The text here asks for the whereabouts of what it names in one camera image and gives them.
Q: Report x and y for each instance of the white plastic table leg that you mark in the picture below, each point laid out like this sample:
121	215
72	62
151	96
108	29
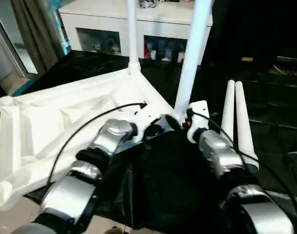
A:
134	36
193	61
243	122
228	109

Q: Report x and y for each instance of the white plastic table top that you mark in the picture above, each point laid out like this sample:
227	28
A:
53	122

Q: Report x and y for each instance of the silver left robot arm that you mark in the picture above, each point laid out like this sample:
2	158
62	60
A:
73	190

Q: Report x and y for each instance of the black plastic mat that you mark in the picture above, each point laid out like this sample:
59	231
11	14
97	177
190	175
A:
168	175

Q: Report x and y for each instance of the black box with yellow label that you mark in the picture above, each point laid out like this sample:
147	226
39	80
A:
243	31

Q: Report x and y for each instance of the white glass-door cabinet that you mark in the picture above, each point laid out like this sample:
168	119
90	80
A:
102	19

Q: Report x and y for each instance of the dark crumpled object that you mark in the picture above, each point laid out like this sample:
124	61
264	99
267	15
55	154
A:
148	3

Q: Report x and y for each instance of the light blue patterned strip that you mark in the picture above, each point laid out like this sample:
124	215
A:
62	29

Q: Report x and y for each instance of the grey-brown curtain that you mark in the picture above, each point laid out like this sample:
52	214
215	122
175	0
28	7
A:
34	31

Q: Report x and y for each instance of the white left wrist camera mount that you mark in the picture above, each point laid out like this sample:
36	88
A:
146	119

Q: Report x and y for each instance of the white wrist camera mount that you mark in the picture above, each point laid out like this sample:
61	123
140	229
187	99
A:
199	112
146	119

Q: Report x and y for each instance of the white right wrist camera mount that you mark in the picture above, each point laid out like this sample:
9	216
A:
199	112

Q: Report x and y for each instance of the dark metal rail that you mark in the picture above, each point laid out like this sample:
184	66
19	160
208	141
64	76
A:
291	59

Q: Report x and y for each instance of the teal plastic frame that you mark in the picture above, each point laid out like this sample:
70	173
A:
24	86

